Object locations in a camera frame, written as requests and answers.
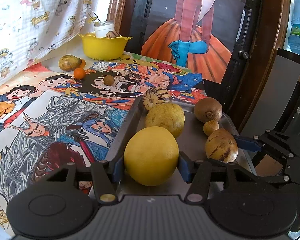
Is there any large yellow lemon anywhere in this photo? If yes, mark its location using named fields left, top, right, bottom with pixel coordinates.
left=123, top=126, right=179, bottom=186

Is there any greenish yellow pear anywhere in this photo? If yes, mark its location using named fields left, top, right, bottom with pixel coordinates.
left=58, top=55, right=82, bottom=72

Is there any grey black appliance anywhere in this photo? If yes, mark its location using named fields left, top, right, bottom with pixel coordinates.
left=240, top=49, right=300, bottom=137

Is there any striped fruit in bowl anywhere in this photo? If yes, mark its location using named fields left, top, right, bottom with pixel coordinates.
left=106, top=30, right=121, bottom=38

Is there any two boys drawing sheet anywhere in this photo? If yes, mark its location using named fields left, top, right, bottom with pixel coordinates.
left=0, top=63, right=72, bottom=132

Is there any colourful anime drawing mat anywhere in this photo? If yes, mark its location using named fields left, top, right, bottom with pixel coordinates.
left=53, top=54, right=206, bottom=110

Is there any striped tan pepino melon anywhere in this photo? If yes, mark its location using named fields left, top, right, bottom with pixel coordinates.
left=205, top=128, right=238, bottom=163

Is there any yellow green round fruit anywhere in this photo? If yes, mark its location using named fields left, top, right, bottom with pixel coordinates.
left=145, top=103, right=185, bottom=138

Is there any orange dress girl painting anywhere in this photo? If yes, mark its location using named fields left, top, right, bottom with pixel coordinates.
left=141, top=0, right=244, bottom=83

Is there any white plastic jar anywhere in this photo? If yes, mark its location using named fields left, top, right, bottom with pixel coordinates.
left=94, top=21, right=115, bottom=38

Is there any brown wooden frame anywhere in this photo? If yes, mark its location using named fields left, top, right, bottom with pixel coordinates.
left=108, top=0, right=289, bottom=131

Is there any small orange tangerine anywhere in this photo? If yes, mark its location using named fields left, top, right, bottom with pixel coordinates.
left=73, top=68, right=86, bottom=80

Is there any small yellow round fruit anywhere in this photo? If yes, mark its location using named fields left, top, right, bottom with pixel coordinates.
left=203, top=120, right=219, bottom=136

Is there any small brown round fruit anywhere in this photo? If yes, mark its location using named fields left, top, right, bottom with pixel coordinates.
left=103, top=75, right=115, bottom=86

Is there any yellow fruit in bowl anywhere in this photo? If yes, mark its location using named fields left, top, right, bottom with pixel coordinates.
left=85, top=33, right=96, bottom=37

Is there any grey metal tray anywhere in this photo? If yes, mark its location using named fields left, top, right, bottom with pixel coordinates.
left=106, top=96, right=207, bottom=203

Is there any yellow plastic bowl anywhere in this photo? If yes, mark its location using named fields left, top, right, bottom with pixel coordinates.
left=79, top=34, right=132, bottom=61

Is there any brown kiwi fruit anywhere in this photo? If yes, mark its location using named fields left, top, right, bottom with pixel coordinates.
left=194, top=98, right=223, bottom=123

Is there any white cartoon print cloth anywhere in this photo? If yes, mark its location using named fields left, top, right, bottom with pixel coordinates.
left=0, top=0, right=116, bottom=91

